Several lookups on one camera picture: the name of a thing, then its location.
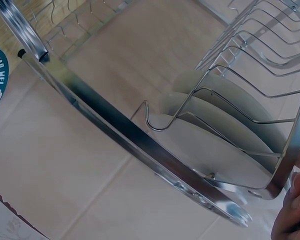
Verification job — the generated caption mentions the person's right hand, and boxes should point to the person's right hand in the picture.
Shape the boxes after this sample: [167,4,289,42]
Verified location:
[270,144,300,240]

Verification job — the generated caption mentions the metal wire dish rack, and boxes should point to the metal wire dish rack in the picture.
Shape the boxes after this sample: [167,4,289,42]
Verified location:
[0,0,300,228]

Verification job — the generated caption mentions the white plate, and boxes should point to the white plate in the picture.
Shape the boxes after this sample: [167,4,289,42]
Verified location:
[171,69,288,157]
[158,91,282,176]
[140,113,275,191]

